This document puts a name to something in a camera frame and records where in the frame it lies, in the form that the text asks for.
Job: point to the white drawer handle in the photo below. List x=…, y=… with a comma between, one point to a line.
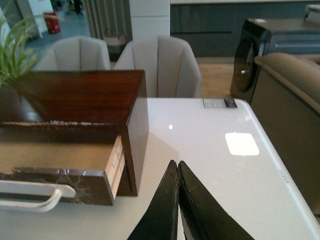
x=50, y=191

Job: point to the beige chair left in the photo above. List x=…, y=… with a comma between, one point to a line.
x=79, y=53

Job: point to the person in background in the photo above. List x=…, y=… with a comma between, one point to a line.
x=77, y=6

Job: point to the beige chair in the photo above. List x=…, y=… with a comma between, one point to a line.
x=79, y=53
x=170, y=66

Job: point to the grey kitchen counter cabinet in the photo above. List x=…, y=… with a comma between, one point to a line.
x=214, y=29

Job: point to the beige sofa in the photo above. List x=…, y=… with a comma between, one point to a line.
x=286, y=101

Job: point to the green potted plant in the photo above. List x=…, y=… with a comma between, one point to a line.
x=15, y=59

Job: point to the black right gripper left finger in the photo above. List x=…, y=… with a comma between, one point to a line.
x=160, y=221

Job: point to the white pillar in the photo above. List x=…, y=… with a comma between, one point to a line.
x=149, y=18

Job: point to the wooden drawer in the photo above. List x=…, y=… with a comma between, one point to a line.
x=91, y=166

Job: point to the dark wooden drawer box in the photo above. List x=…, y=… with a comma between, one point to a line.
x=75, y=104

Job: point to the beige chair right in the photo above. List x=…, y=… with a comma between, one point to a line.
x=170, y=66

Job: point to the woven basket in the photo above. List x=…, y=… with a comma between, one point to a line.
x=115, y=42

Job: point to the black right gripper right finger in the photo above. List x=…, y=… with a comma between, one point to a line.
x=203, y=218

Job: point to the label sticker on table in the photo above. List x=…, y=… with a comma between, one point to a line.
x=219, y=103

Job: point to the black washing machine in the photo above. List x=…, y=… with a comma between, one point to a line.
x=259, y=37

